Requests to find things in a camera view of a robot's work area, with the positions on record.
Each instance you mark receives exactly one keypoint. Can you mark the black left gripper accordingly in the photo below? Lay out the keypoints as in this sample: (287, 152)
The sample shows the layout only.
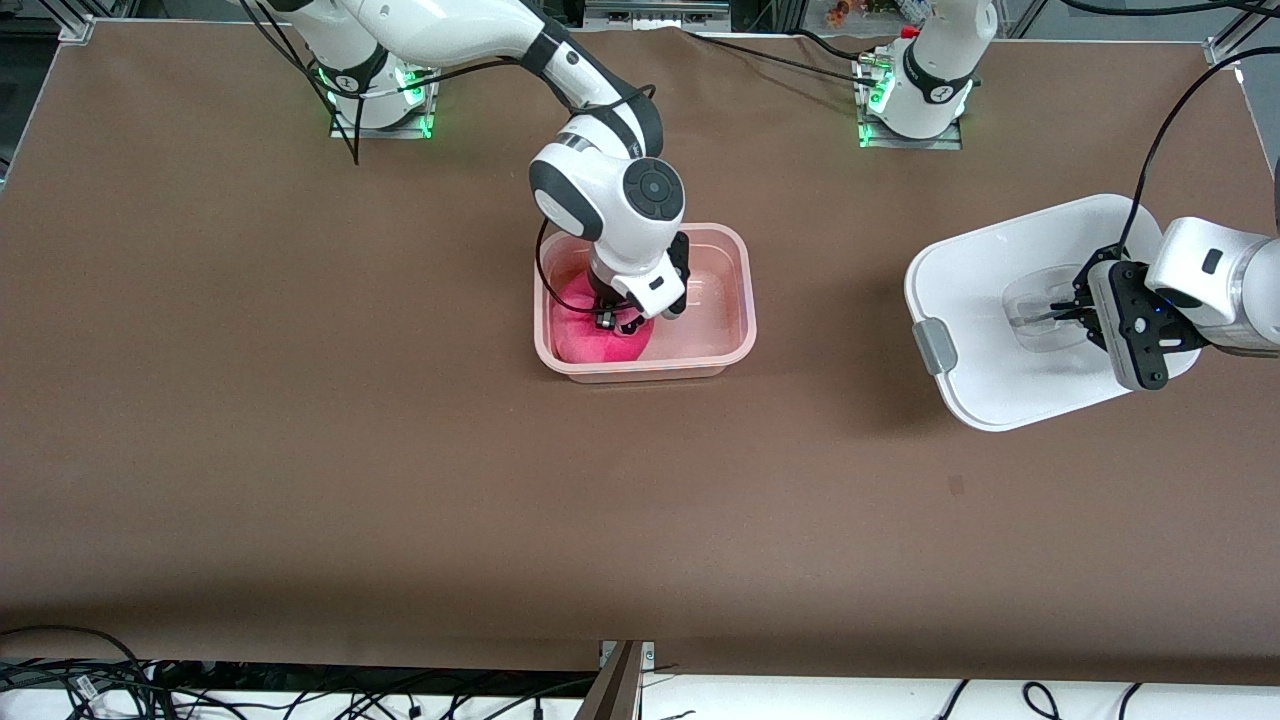
(1086, 297)

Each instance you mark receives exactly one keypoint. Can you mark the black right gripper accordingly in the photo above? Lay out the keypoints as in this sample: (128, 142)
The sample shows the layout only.
(604, 302)

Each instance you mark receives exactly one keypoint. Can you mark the pink plush toy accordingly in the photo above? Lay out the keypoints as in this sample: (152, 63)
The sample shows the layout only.
(585, 335)

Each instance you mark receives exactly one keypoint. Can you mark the white box lid grey clips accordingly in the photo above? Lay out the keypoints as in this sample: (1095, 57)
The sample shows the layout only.
(980, 300)

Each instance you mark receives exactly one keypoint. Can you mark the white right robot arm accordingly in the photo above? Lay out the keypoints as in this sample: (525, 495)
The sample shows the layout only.
(600, 190)

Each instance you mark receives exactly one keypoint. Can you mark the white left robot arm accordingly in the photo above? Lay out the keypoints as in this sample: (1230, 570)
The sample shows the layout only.
(1220, 280)

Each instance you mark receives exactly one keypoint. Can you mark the translucent pink plastic box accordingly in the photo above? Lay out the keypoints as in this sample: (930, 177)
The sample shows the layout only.
(715, 300)

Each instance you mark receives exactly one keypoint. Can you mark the brown table cover sheet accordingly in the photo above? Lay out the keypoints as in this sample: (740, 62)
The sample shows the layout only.
(400, 480)

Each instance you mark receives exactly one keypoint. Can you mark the small orange background object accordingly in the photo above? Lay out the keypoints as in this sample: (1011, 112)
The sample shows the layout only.
(838, 12)

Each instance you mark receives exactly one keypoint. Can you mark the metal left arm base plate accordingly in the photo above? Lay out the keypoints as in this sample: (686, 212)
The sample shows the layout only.
(950, 142)

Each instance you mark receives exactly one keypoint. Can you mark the aluminium corner bracket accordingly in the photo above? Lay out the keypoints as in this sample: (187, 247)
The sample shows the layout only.
(78, 28)
(1225, 50)

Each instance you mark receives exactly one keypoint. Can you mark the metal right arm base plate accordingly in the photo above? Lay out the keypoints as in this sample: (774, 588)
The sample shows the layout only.
(350, 130)

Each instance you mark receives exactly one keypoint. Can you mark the metal frame post bracket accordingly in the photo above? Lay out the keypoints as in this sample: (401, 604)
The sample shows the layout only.
(615, 690)

